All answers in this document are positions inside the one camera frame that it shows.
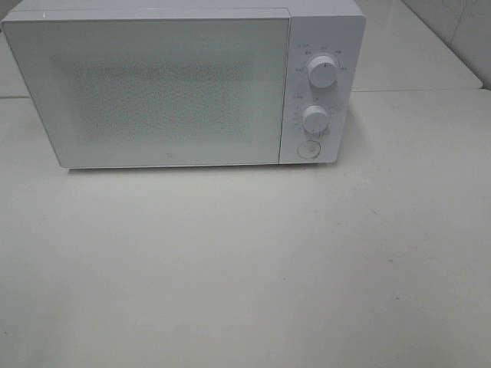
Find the round door release button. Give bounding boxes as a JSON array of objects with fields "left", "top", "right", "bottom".
[{"left": 297, "top": 140, "right": 321, "bottom": 159}]

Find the white timer knob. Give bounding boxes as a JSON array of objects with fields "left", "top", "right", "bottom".
[{"left": 301, "top": 105, "right": 330, "bottom": 134}]

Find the white microwave door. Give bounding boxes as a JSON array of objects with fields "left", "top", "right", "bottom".
[{"left": 3, "top": 18, "right": 289, "bottom": 169}]

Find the upper white power knob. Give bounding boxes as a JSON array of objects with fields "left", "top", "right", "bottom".
[{"left": 307, "top": 53, "right": 340, "bottom": 88}]

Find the white microwave oven body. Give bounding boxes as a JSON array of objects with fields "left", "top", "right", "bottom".
[{"left": 1, "top": 1, "right": 366, "bottom": 164}]

